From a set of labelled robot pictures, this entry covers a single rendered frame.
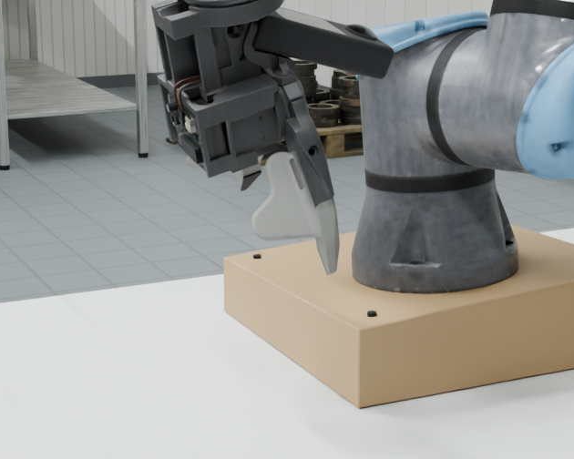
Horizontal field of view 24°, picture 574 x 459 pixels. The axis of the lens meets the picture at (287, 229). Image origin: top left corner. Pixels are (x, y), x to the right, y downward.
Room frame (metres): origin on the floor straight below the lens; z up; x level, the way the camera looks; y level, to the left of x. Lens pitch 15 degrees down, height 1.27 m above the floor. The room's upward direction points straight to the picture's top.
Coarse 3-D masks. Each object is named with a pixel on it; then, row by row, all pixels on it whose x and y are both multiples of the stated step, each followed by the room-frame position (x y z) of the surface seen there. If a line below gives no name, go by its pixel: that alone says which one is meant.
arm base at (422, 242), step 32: (384, 192) 1.13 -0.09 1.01; (416, 192) 1.11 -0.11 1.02; (448, 192) 1.11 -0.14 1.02; (480, 192) 1.12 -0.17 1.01; (384, 224) 1.12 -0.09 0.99; (416, 224) 1.11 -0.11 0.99; (448, 224) 1.10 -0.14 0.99; (480, 224) 1.11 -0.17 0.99; (352, 256) 1.16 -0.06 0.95; (384, 256) 1.11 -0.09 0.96; (416, 256) 1.11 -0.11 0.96; (448, 256) 1.09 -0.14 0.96; (480, 256) 1.10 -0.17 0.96; (512, 256) 1.13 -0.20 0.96; (384, 288) 1.11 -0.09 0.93; (416, 288) 1.09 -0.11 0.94; (448, 288) 1.09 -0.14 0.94
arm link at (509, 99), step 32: (512, 0) 1.04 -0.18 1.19; (544, 0) 1.02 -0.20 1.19; (480, 32) 1.10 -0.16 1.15; (512, 32) 1.03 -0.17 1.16; (544, 32) 1.02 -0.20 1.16; (448, 64) 1.08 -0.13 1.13; (480, 64) 1.05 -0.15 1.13; (512, 64) 1.02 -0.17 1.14; (544, 64) 1.00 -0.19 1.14; (448, 96) 1.06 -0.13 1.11; (480, 96) 1.04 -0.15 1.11; (512, 96) 1.01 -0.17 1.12; (544, 96) 0.99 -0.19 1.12; (448, 128) 1.07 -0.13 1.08; (480, 128) 1.04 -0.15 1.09; (512, 128) 1.01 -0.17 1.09; (544, 128) 0.99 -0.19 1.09; (480, 160) 1.06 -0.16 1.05; (512, 160) 1.03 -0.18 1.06; (544, 160) 1.00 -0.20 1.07
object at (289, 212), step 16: (272, 160) 0.90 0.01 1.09; (288, 160) 0.90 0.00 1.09; (272, 176) 0.89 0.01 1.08; (288, 176) 0.90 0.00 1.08; (272, 192) 0.89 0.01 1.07; (288, 192) 0.89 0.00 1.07; (304, 192) 0.89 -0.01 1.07; (272, 208) 0.89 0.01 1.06; (288, 208) 0.89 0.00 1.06; (304, 208) 0.89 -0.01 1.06; (320, 208) 0.89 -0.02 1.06; (256, 224) 0.88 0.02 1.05; (272, 224) 0.88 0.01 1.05; (288, 224) 0.89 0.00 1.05; (304, 224) 0.89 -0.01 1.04; (320, 224) 0.89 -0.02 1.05; (336, 224) 0.89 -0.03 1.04; (320, 240) 0.90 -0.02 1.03; (336, 240) 0.90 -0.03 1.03; (320, 256) 0.90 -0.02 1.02; (336, 256) 0.90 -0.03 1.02
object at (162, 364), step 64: (0, 320) 1.24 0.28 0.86; (64, 320) 1.24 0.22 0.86; (128, 320) 1.24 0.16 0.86; (192, 320) 1.24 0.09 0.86; (0, 384) 1.06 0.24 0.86; (64, 384) 1.06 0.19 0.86; (128, 384) 1.06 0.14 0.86; (192, 384) 1.06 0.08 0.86; (256, 384) 1.06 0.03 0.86; (320, 384) 1.06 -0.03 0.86; (512, 384) 1.06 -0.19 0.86; (0, 448) 0.93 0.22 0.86; (64, 448) 0.93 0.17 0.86; (128, 448) 0.93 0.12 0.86; (192, 448) 0.93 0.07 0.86; (256, 448) 0.93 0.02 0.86; (320, 448) 0.93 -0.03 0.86; (384, 448) 0.93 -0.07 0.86; (448, 448) 0.93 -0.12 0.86; (512, 448) 0.93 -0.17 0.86
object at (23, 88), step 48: (0, 0) 6.01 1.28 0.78; (144, 0) 6.30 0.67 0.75; (0, 48) 6.00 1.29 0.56; (144, 48) 6.29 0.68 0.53; (0, 96) 6.00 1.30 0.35; (48, 96) 6.60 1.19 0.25; (96, 96) 6.60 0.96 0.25; (144, 96) 6.29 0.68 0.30; (0, 144) 5.99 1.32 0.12; (144, 144) 6.29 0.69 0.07
